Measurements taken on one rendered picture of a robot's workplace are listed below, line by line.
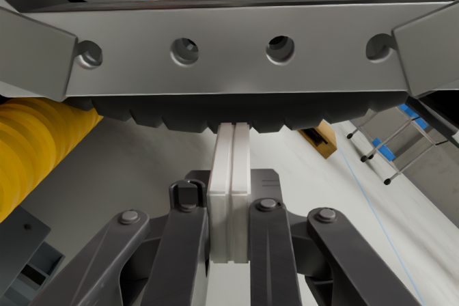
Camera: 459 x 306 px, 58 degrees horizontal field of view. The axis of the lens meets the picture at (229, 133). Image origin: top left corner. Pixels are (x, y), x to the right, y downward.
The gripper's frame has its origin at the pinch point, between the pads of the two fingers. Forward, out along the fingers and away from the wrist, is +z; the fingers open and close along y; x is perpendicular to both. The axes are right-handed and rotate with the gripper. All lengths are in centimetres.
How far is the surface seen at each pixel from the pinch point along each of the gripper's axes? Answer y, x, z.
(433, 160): 461, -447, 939
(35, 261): -35, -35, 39
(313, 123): 5.3, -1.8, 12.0
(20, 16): -9.4, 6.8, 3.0
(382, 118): 322, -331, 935
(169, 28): -2.8, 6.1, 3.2
